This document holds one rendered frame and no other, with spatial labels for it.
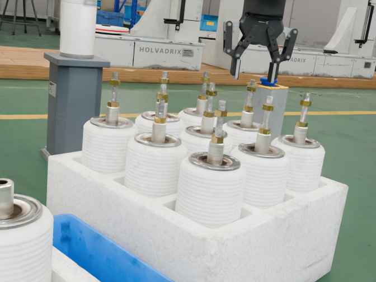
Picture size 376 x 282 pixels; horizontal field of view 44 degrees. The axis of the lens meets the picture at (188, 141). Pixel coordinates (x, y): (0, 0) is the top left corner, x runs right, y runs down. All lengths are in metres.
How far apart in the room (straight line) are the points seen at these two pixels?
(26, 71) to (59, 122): 1.44
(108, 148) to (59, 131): 0.54
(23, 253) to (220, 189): 0.29
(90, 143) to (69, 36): 0.55
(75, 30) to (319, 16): 6.35
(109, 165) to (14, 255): 0.39
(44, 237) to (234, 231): 0.27
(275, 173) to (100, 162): 0.29
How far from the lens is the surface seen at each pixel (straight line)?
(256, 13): 0.87
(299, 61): 3.82
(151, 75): 3.00
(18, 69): 2.74
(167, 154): 0.70
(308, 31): 7.58
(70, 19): 1.30
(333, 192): 0.86
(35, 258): 0.46
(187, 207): 0.66
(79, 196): 0.80
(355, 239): 1.16
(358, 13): 4.45
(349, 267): 1.02
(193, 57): 3.22
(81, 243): 0.77
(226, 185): 0.64
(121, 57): 2.98
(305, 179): 0.84
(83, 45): 1.30
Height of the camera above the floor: 0.45
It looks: 15 degrees down
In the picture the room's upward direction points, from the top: 7 degrees clockwise
